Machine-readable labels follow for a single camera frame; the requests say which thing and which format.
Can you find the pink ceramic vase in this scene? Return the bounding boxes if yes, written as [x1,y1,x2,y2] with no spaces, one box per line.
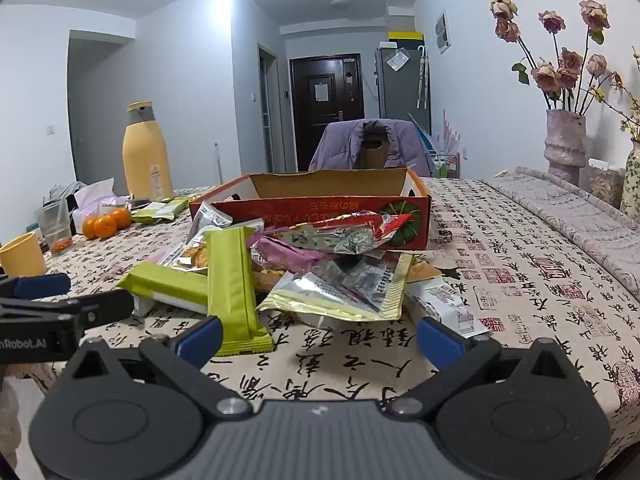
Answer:
[544,109,587,188]

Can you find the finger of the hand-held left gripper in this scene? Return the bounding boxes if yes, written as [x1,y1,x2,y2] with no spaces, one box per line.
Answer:
[0,289,136,333]
[0,273,72,302]

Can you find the small silver snack packet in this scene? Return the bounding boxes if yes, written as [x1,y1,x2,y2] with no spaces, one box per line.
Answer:
[187,201,234,246]

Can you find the brown wooden chair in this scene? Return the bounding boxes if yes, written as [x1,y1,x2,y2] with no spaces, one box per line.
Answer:
[355,130,391,170]

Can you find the pale green snack packet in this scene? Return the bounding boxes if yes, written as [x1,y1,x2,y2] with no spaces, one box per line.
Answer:
[155,197,194,219]
[131,206,173,225]

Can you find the patterned white vase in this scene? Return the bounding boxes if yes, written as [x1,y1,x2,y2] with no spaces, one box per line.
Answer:
[620,141,640,218]

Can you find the yellow flower branches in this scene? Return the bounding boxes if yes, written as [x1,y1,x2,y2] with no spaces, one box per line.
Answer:
[590,47,640,143]

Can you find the large silver gold-edged packet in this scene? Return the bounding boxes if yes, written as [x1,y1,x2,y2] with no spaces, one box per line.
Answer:
[256,252,415,322]

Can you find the white snack packet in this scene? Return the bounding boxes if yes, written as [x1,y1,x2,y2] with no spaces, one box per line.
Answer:
[404,280,490,337]

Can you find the golden biscuit packet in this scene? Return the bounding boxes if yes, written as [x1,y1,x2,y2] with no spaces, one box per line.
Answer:
[150,237,211,273]

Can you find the yellow thermos bottle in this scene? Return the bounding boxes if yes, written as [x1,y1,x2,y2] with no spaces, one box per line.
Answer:
[122,101,174,202]

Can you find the dark brown entrance door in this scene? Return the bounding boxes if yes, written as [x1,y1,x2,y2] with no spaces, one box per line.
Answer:
[290,53,366,172]

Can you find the white folded umbrella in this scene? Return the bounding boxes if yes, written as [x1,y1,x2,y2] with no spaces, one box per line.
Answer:
[416,45,431,111]

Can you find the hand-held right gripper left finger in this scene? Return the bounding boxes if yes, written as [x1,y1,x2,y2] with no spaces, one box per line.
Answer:
[62,316,253,418]

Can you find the tan cracker packet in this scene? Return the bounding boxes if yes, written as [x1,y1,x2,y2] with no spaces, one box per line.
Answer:
[409,260,444,284]

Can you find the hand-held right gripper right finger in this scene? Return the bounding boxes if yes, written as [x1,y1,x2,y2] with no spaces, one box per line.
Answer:
[385,317,578,418]

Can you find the grey refrigerator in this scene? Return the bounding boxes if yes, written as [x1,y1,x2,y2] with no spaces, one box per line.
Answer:
[376,42,431,133]

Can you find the yellow cup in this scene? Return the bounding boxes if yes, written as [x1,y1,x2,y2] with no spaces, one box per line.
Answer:
[0,232,47,277]

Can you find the clear plastic cup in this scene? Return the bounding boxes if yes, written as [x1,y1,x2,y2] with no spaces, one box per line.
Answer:
[35,199,74,254]

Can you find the dark grey bag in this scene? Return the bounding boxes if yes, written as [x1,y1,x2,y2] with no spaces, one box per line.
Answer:
[42,180,89,210]

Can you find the dried pink roses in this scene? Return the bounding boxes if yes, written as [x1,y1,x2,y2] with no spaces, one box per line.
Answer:
[490,0,623,116]

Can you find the red clear snack packet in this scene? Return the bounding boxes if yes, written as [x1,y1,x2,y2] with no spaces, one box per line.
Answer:
[260,211,417,256]

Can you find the pale purple plastic bag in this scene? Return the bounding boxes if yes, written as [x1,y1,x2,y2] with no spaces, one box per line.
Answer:
[72,180,129,233]

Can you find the clear storage jar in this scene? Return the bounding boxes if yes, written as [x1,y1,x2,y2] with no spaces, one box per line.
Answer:
[587,158,626,208]

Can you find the pink drying rack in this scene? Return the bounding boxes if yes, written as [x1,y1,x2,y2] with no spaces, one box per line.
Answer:
[407,110,462,179]

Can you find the red cardboard box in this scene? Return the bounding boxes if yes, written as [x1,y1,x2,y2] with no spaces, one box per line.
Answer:
[189,168,432,251]

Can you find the pink snack packet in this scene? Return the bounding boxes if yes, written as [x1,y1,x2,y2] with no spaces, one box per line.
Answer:
[248,236,328,275]

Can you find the quilted pale purple cloth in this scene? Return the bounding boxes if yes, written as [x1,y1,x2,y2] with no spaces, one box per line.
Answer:
[482,166,640,291]

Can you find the purple padded jacket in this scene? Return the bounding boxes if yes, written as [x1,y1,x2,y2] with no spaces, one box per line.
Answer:
[309,119,435,177]

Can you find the grey interior door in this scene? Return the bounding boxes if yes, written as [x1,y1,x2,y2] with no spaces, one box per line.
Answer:
[257,42,281,173]

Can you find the white wall panel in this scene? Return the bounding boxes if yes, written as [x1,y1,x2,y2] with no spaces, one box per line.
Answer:
[434,9,453,55]

